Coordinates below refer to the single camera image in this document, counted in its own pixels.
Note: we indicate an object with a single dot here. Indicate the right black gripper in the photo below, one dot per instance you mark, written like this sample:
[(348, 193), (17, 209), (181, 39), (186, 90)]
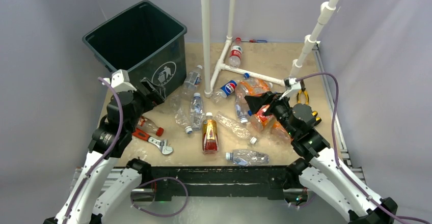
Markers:
[(255, 101)]

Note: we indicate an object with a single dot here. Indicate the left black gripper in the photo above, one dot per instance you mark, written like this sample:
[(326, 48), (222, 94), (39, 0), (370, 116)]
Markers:
[(152, 99)]

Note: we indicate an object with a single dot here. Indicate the large orange soda bottle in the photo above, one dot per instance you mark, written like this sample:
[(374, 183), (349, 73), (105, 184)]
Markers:
[(251, 87)]

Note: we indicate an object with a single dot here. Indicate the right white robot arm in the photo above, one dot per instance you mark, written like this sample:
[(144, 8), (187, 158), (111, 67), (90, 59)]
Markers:
[(319, 168)]

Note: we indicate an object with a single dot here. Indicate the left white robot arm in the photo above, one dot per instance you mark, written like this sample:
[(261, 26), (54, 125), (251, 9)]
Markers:
[(106, 147)]

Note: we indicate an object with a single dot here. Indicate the clear bottle near bin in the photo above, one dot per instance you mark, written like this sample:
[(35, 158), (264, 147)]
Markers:
[(192, 81)]

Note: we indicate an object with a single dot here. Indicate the dark green trash bin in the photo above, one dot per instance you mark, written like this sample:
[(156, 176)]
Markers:
[(144, 40)]

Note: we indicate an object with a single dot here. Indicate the blue label water bottle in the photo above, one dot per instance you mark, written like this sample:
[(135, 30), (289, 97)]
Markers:
[(242, 111)]

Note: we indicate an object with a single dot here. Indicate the small orange bottle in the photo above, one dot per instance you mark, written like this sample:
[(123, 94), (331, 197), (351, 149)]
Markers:
[(279, 132)]

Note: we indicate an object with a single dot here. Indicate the red cap tea bottle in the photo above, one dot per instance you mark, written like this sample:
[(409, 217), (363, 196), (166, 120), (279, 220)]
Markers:
[(147, 125)]

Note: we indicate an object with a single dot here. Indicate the long crushed clear bottle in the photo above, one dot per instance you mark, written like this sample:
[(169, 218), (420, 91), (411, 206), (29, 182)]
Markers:
[(237, 129)]

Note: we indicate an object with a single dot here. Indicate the clear bottle white cap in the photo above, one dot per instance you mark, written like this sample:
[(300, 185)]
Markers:
[(196, 112)]

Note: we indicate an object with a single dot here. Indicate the small pepsi bottle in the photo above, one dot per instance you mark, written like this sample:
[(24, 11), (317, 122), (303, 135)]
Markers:
[(227, 89)]

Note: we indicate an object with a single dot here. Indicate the red label water bottle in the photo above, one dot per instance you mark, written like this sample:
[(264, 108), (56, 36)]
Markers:
[(235, 53)]

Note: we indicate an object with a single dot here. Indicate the clear bottle front edge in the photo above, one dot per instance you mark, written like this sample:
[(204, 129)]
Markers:
[(245, 157)]

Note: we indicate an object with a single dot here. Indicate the yellow red tea bottle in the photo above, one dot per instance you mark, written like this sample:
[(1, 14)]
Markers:
[(210, 138)]

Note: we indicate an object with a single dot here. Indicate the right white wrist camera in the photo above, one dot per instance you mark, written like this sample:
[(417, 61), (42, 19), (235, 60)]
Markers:
[(292, 86)]

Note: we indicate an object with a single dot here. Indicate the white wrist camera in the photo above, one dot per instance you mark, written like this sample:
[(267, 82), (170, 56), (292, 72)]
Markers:
[(292, 86), (120, 81)]

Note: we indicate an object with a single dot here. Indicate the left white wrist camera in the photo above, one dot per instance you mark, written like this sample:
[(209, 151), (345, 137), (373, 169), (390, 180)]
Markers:
[(120, 81)]

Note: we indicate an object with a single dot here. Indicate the yellow handle pliers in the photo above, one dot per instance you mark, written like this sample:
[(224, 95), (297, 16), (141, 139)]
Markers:
[(302, 96)]

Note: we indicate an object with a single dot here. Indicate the red handle adjustable wrench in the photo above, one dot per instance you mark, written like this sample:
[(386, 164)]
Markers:
[(161, 144)]

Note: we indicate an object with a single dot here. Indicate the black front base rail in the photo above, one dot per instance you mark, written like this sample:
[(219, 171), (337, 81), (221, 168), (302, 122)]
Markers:
[(271, 182)]

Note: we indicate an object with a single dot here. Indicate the white PVC pipe frame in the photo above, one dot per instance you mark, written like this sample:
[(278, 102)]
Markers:
[(326, 11)]

